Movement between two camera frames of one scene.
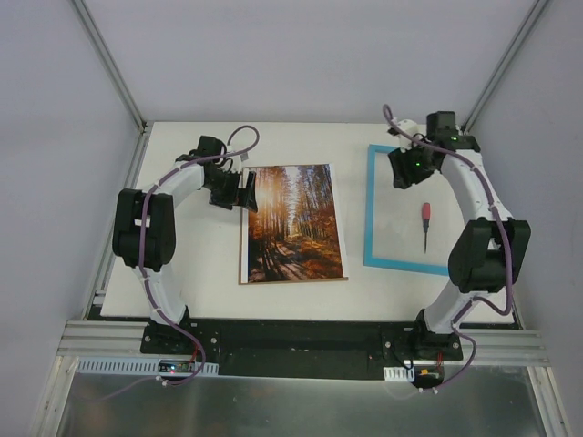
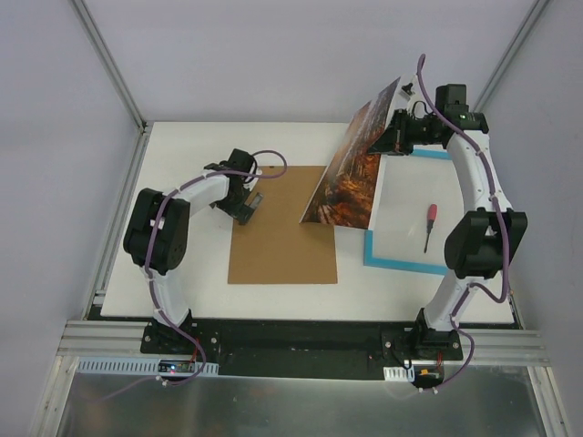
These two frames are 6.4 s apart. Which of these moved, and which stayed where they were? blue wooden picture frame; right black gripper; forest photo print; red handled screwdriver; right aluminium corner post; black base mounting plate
Moved: right black gripper; red handled screwdriver; forest photo print
Stayed: right aluminium corner post; blue wooden picture frame; black base mounting plate
